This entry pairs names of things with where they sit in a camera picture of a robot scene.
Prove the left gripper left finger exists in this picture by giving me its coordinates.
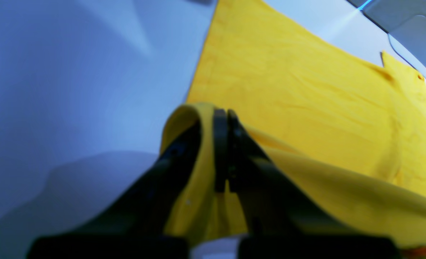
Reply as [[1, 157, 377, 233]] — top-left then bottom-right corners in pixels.
[[27, 121, 201, 259]]

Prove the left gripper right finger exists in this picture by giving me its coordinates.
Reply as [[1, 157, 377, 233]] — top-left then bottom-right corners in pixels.
[[213, 108, 402, 259]]

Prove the yellow T-shirt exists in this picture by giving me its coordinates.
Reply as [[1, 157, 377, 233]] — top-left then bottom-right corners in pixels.
[[161, 0, 426, 249]]

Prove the grey tablet stand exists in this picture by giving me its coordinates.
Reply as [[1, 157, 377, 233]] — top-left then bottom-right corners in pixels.
[[350, 0, 426, 75]]

